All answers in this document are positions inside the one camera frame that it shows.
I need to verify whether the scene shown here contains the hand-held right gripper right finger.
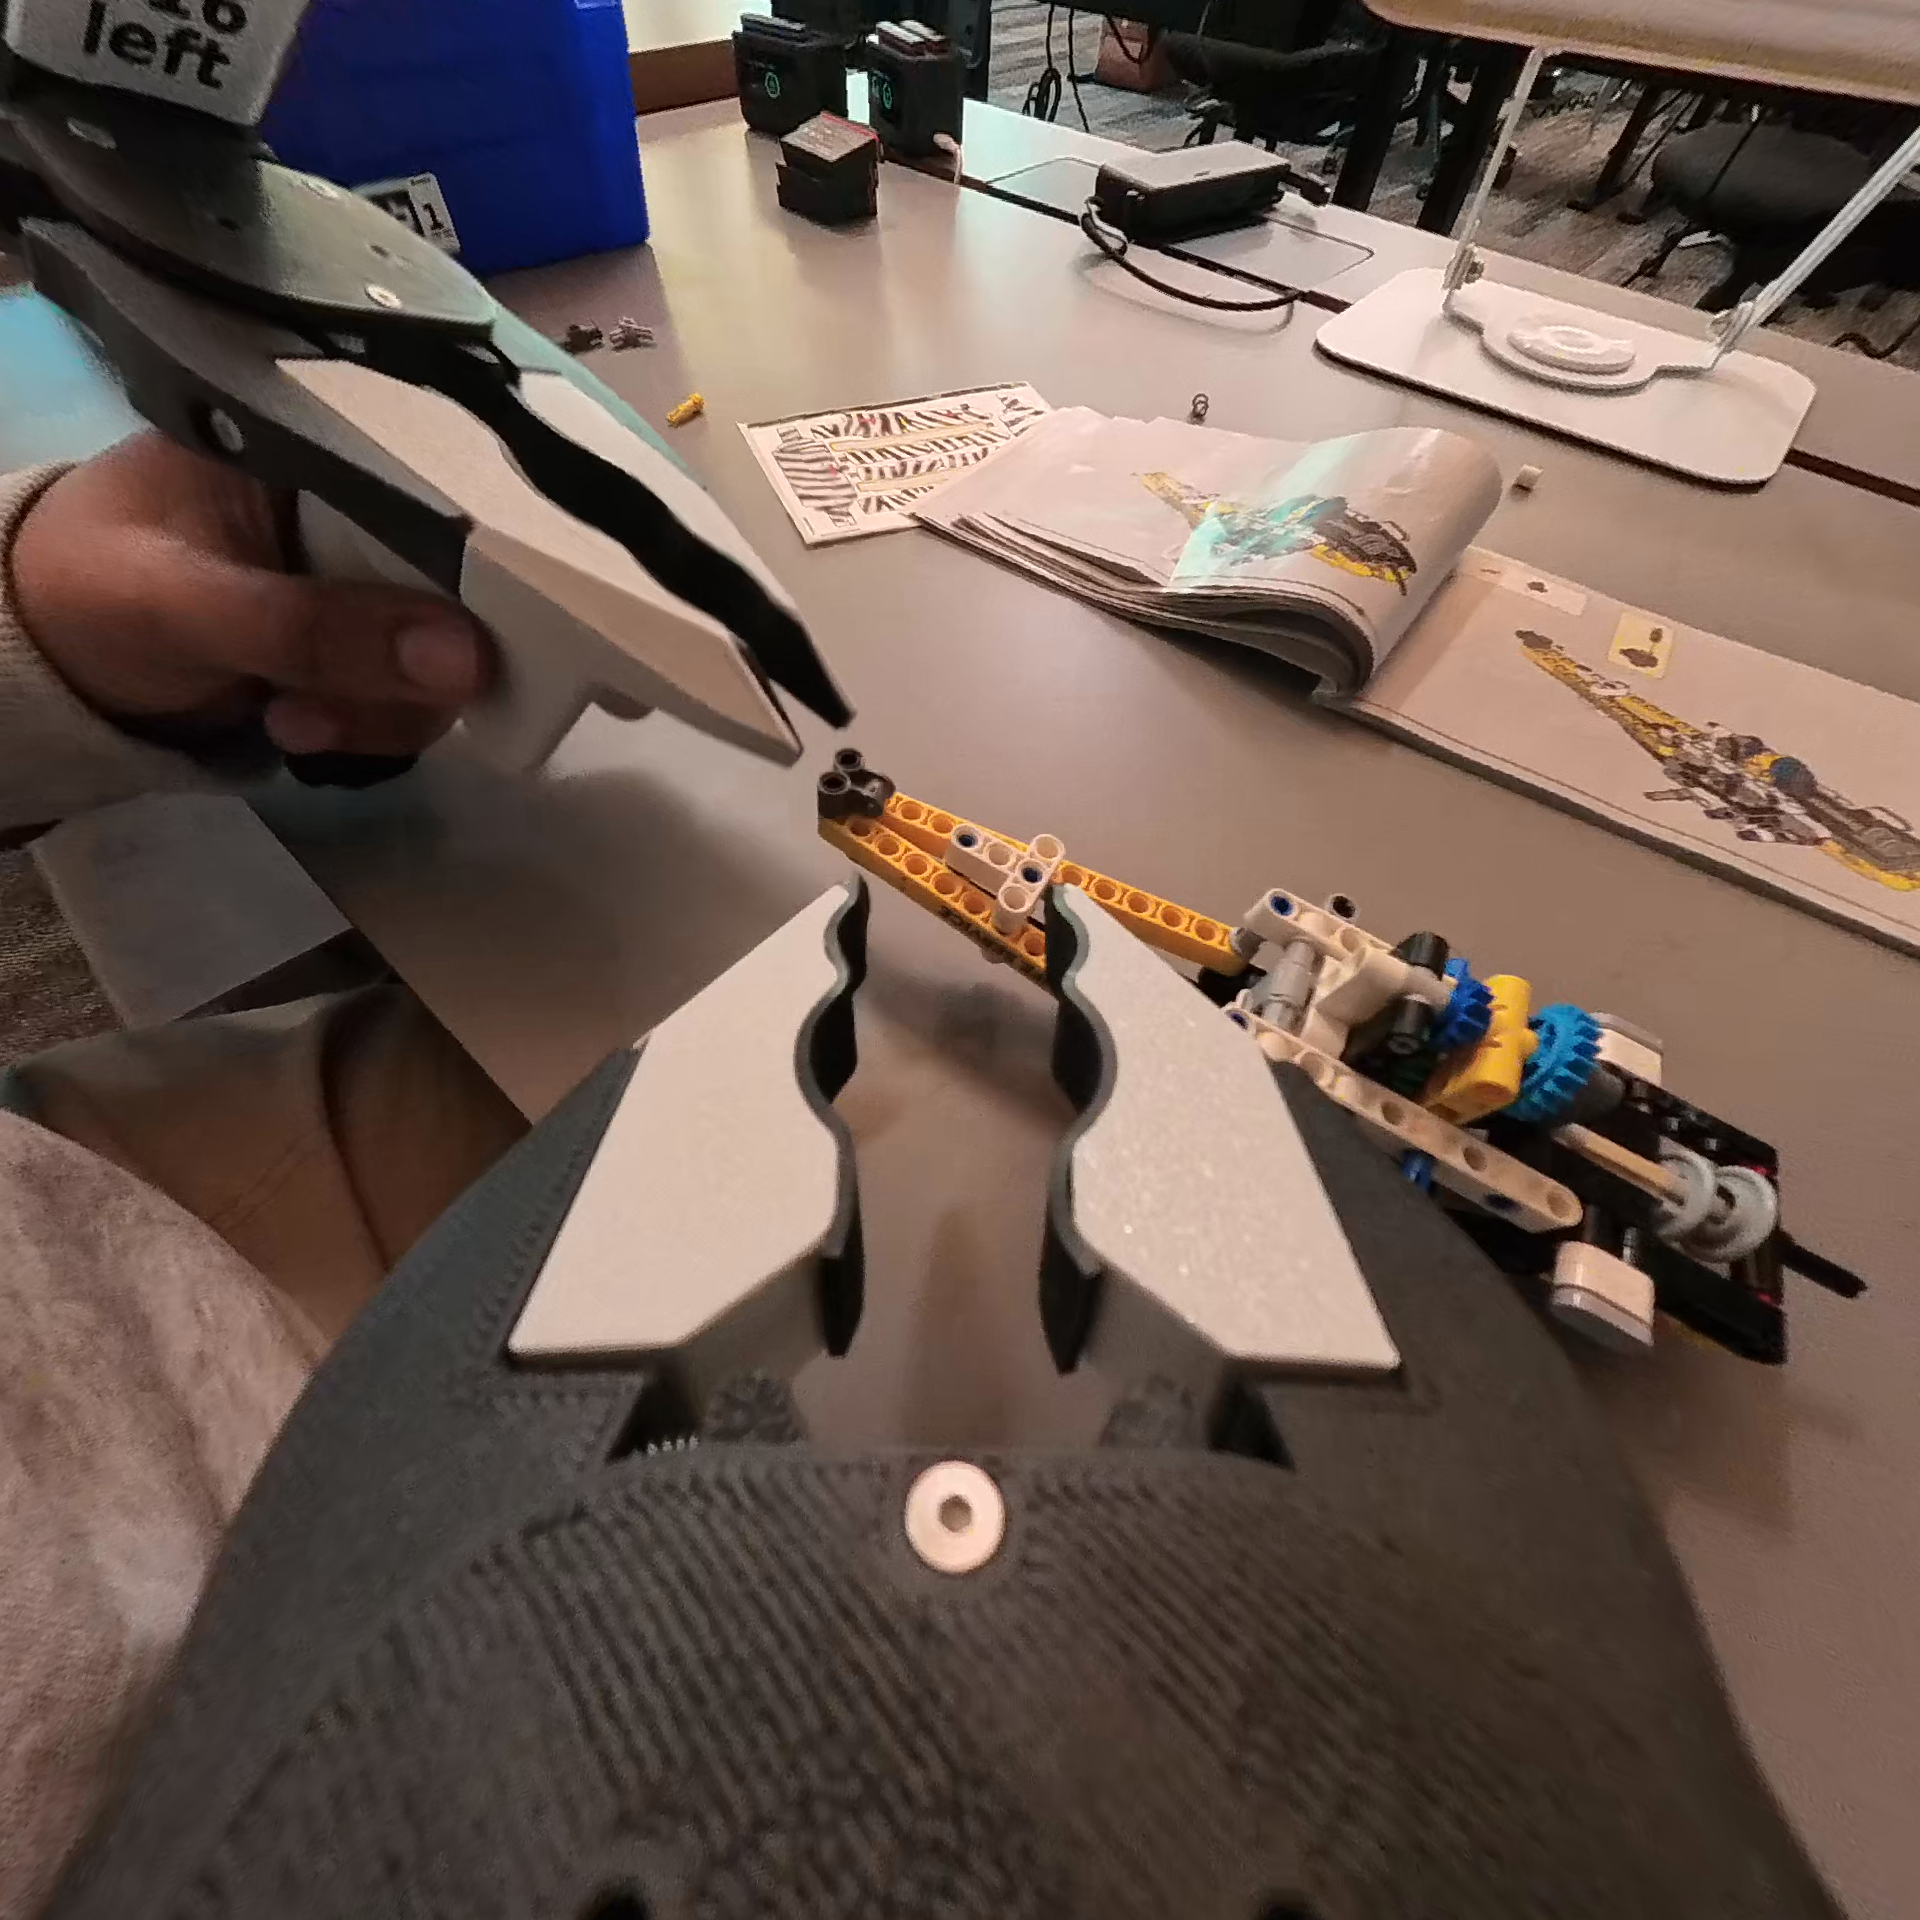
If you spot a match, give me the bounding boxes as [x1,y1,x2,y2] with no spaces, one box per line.
[1037,887,1408,1380]

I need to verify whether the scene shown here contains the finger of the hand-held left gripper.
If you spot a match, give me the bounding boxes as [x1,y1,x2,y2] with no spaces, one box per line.
[449,319,861,729]
[276,358,806,780]

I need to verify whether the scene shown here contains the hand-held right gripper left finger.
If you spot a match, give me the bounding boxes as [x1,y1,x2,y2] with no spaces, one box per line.
[507,877,875,1374]

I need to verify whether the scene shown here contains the yellow and black lego model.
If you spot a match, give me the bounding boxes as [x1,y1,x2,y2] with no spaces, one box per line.
[817,749,1870,1369]

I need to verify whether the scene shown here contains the lego instruction booklet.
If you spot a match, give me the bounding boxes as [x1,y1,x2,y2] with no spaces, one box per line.
[910,406,1920,956]

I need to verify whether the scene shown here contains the person's left hand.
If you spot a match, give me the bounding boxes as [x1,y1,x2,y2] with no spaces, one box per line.
[11,433,499,789]

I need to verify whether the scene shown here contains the zebra-pattern sticker sheet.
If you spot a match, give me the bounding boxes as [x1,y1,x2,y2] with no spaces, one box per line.
[740,382,1055,547]

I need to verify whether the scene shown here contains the blue plastic bin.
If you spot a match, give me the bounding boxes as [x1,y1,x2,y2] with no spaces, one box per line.
[259,0,652,282]

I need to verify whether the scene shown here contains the black battery pack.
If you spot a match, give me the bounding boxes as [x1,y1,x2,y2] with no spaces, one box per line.
[775,111,885,228]

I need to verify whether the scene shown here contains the black battery charger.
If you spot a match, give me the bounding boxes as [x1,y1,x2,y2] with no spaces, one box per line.
[864,21,971,162]
[730,13,852,132]

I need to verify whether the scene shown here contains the person's beige trousers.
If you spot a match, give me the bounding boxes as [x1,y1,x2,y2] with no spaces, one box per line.
[0,980,532,1359]

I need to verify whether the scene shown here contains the black power adapter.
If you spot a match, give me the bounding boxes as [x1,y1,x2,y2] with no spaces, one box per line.
[1091,142,1294,244]

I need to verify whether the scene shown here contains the white stand base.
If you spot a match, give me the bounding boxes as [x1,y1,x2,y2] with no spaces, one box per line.
[1313,58,1920,488]

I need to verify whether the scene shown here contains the beige table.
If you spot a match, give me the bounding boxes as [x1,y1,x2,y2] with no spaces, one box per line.
[1357,0,1920,111]

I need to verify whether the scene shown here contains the black office chair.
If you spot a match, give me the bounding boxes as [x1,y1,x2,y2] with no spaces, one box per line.
[1647,116,1920,304]

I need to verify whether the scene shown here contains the black cable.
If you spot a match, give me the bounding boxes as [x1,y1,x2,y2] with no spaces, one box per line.
[1077,207,1311,321]

